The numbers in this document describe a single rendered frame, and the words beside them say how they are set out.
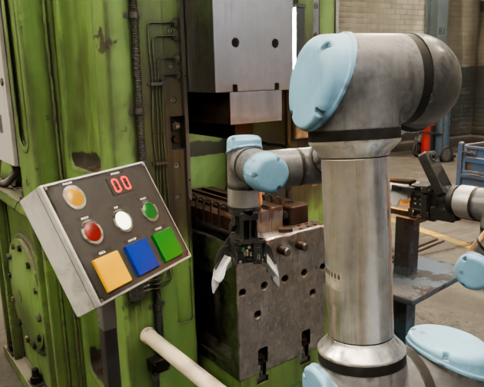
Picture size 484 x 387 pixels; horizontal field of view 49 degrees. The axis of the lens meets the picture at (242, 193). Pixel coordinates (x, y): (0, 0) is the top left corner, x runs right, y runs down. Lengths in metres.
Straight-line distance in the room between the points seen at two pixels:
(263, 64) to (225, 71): 0.14
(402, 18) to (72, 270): 9.08
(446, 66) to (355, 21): 8.57
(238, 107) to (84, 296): 0.74
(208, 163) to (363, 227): 1.51
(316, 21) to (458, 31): 8.86
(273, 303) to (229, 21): 0.88
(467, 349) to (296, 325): 1.10
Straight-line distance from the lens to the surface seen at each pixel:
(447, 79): 0.71
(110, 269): 1.18
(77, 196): 1.21
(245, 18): 1.62
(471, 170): 5.63
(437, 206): 1.36
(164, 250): 1.31
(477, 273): 1.15
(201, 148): 2.10
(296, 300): 1.81
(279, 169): 0.99
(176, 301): 1.77
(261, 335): 1.76
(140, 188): 1.36
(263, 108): 1.65
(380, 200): 0.67
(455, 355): 0.78
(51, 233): 1.18
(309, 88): 0.66
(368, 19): 9.43
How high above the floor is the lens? 1.41
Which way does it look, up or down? 13 degrees down
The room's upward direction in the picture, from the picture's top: 1 degrees counter-clockwise
